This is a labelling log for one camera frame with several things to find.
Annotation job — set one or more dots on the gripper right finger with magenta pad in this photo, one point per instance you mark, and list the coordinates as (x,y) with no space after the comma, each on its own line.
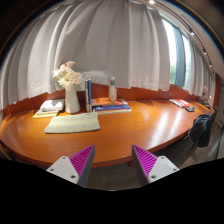
(151,168)

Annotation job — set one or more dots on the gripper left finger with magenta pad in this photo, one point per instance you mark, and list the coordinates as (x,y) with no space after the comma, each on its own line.
(75,168)

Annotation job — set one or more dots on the folded light green towel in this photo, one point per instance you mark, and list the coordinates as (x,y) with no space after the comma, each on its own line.
(73,123)

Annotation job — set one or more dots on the yellow book under stack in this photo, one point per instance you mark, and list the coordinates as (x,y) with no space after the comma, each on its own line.
(41,114)

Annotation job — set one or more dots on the white ceramic vase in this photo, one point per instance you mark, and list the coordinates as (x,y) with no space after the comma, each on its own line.
(71,100)

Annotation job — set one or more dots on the white book stack left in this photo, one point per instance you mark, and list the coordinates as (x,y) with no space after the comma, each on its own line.
(51,105)

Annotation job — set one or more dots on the blue book in stack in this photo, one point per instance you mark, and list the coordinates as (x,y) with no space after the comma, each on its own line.
(111,107)

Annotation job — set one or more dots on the small dark object on table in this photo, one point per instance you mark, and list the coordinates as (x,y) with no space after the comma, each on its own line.
(190,109)

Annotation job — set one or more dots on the orange book on top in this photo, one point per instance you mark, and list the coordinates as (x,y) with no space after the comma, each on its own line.
(107,101)

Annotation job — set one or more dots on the red and white booklet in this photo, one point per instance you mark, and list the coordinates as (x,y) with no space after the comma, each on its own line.
(180,102)

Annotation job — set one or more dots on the clear plastic water bottle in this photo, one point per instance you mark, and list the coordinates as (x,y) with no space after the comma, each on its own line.
(112,90)

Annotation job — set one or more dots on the upright grey book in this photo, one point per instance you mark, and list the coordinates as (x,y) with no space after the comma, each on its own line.
(86,95)

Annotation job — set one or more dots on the upright blue book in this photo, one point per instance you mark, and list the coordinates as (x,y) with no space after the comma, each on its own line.
(89,95)

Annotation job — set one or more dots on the white and pink flowers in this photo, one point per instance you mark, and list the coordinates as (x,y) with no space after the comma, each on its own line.
(66,76)

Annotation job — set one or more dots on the right white curtain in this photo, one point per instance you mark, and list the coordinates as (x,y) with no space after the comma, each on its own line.
(202,81)

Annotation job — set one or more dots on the large white curtain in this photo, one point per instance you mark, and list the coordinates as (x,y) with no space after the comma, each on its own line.
(104,38)

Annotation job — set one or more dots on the window with dark frame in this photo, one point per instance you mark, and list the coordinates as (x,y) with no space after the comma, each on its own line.
(179,53)

